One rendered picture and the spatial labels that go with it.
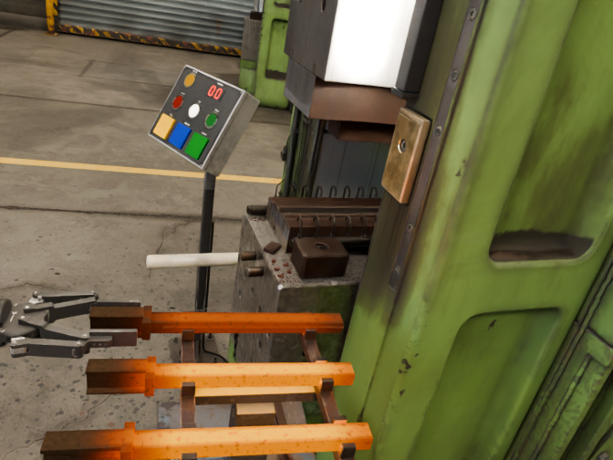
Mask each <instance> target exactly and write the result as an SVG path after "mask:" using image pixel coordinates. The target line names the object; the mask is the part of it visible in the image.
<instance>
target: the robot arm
mask: <svg viewBox="0 0 613 460"><path fill-rule="evenodd" d="M89 306H90V307H89ZM91 307H141V300H133V299H99V294H98V293H97V292H96V291H95V290H88V291H68V292H42V291H34V292H32V298H31V299H30V301H29V302H23V303H17V304H16V303H14V302H12V301H11V299H9V298H0V347H4V346H5V345H6V344H7V343H10V350H11V357H12V358H20V357H25V356H37V357H53V358H69V359H81V358H82V357H83V356H84V355H83V353H84V354H89V353H90V348H110V347H136V346H137V333H138V331H137V329H90V330H89V334H87V333H84V332H79V331H75V330H72V329H64V328H60V327H57V326H52V325H49V324H50V323H54V322H55V321H56V320H57V319H65V318H71V317H76V316H80V315H85V314H89V313H90V311H91ZM46 309H48V311H46ZM48 314H49V316H48ZM73 349H74V350H73Z"/></svg>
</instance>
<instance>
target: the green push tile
mask: <svg viewBox="0 0 613 460"><path fill-rule="evenodd" d="M208 142H209V139H207V138H205V137H203V136H202V135H201V134H199V133H197V132H195V133H194V134H193V136H192V138H191V140H190V142H189V144H188V146H187V147H186V149H185V151H184V152H186V153H187V154H189V155H190V156H192V157H193V158H194V159H196V160H197V161H199V159H200V157H201V156H202V154H203V151H204V149H205V148H206V146H207V144H208Z"/></svg>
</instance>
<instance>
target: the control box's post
mask: <svg viewBox="0 0 613 460"><path fill-rule="evenodd" d="M215 182H216V176H214V175H212V174H210V173H208V172H206V171H204V182H203V209H202V221H201V233H200V244H199V251H200V254H209V249H210V239H211V229H212V218H213V198H214V189H215ZM207 269H208V267H198V268H197V279H196V291H195V303H194V306H195V309H204V301H205V290H206V280H207ZM197 340H198V341H199V354H200V351H201V341H202V333H194V346H195V341H197Z"/></svg>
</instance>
